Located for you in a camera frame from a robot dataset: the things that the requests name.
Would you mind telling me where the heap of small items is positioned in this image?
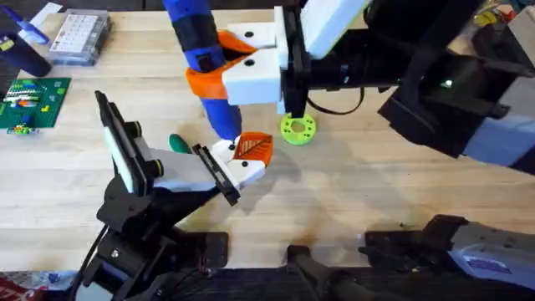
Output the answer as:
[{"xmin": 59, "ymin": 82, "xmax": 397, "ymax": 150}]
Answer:
[{"xmin": 471, "ymin": 0, "xmax": 517, "ymax": 31}]

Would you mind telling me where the white paper sheet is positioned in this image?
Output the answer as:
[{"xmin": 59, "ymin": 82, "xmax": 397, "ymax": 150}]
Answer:
[{"xmin": 30, "ymin": 2, "xmax": 64, "ymax": 30}]

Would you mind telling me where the black upright wrist plate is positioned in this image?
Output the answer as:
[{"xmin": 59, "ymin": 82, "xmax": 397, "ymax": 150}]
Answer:
[{"xmin": 94, "ymin": 90, "xmax": 149, "ymax": 198}]

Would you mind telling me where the green board with blocks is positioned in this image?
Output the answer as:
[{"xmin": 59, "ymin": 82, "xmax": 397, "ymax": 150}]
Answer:
[{"xmin": 0, "ymin": 77, "xmax": 73, "ymax": 136}]

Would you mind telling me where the black cable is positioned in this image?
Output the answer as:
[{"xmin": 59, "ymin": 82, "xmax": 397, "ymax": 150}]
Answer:
[
  {"xmin": 76, "ymin": 224, "xmax": 111, "ymax": 301},
  {"xmin": 306, "ymin": 86, "xmax": 366, "ymax": 117}
]

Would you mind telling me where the colourful printed bag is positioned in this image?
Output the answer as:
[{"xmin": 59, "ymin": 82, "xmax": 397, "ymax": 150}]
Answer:
[{"xmin": 0, "ymin": 270, "xmax": 80, "ymax": 301}]

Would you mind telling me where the dark blue cylinder tool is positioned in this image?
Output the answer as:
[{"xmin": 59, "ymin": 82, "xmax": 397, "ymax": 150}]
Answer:
[{"xmin": 0, "ymin": 31, "xmax": 54, "ymax": 79}]

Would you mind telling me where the green disc with holes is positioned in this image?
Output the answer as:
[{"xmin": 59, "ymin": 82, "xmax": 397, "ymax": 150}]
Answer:
[{"xmin": 280, "ymin": 111, "xmax": 318, "ymax": 146}]

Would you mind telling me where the green toy vegetable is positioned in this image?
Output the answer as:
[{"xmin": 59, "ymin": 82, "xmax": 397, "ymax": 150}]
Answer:
[{"xmin": 168, "ymin": 133, "xmax": 195, "ymax": 156}]

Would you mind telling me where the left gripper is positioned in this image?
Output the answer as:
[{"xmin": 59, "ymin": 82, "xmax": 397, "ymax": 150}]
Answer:
[{"xmin": 125, "ymin": 120, "xmax": 275, "ymax": 207}]

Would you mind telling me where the blue electric screwdriver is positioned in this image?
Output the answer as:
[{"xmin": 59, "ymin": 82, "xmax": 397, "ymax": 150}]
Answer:
[{"xmin": 161, "ymin": 0, "xmax": 244, "ymax": 142}]

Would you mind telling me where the clear plastic parts box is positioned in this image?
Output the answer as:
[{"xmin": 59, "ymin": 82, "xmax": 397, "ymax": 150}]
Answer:
[{"xmin": 48, "ymin": 8, "xmax": 111, "ymax": 68}]

